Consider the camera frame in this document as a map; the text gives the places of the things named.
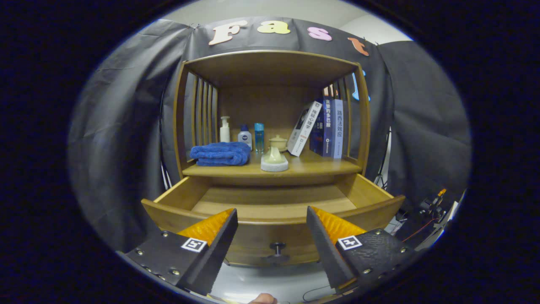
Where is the beige lidded teacup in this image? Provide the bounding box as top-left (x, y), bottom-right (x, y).
top-left (269, 134), bottom-right (289, 152)

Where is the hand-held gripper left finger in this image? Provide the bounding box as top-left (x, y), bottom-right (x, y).
top-left (116, 208), bottom-right (239, 296)

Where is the blue folded towel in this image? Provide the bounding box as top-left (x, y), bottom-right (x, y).
top-left (189, 141), bottom-right (251, 166)

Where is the black cable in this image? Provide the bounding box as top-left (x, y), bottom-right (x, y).
top-left (302, 285), bottom-right (335, 303)

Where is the dark blue book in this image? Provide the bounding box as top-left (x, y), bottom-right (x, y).
top-left (310, 96), bottom-right (335, 158)

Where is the cream ornament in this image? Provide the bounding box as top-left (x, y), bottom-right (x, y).
top-left (260, 146), bottom-right (290, 173)

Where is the wooden cabinet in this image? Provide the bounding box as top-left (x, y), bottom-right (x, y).
top-left (173, 49), bottom-right (372, 267)

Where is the white book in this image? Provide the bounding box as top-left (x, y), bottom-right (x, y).
top-left (287, 100), bottom-right (322, 157)

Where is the black device with orange part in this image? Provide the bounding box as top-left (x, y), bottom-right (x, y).
top-left (418, 188), bottom-right (448, 217)

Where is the clear blue bottle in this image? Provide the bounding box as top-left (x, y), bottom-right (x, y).
top-left (254, 122), bottom-right (265, 154)

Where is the light blue book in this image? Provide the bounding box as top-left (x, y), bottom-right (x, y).
top-left (332, 99), bottom-right (345, 160)

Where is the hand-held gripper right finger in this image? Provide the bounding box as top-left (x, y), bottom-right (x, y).
top-left (306, 206), bottom-right (422, 294)

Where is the wooden drawer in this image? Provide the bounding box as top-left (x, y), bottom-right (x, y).
top-left (141, 173), bottom-right (406, 267)

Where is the small white bottle blue cap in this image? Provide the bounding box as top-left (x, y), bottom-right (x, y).
top-left (238, 124), bottom-right (253, 149)

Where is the red cable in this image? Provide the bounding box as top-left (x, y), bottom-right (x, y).
top-left (402, 217), bottom-right (436, 244)

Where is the black backdrop cloth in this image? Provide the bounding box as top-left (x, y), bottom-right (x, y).
top-left (67, 17), bottom-right (472, 254)

